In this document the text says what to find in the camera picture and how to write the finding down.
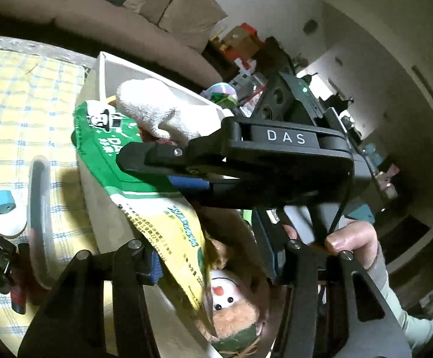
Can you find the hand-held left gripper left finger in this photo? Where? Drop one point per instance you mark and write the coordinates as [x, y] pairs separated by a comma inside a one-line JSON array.
[[156, 268]]

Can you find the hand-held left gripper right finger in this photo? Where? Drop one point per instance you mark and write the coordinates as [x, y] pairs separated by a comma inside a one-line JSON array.
[[266, 246]]

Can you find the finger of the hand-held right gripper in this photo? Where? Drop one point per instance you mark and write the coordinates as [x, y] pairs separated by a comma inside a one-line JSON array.
[[156, 154], [188, 183]]

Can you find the green and yellow packet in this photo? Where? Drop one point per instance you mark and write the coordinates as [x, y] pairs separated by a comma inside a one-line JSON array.
[[100, 149]]

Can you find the beige cardboard box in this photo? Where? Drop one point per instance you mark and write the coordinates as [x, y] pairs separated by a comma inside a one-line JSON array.
[[97, 209]]

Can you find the person's right forearm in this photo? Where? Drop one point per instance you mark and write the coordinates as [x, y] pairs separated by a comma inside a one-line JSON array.
[[391, 291]]

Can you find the person's right hand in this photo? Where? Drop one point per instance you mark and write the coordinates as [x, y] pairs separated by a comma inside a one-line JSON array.
[[354, 236]]

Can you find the brown plush toy white face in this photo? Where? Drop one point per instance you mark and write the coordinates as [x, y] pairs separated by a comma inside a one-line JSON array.
[[231, 320]]

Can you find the translucent grey band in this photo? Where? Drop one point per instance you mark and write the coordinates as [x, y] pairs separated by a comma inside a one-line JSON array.
[[39, 223]]

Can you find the red cardboard box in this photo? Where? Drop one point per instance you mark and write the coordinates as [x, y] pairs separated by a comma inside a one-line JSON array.
[[242, 41]]

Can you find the dark red tube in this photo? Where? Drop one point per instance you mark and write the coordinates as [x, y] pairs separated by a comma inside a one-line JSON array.
[[16, 298]]

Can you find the brown sofa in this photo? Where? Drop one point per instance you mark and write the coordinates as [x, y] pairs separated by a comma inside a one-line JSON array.
[[108, 18]]

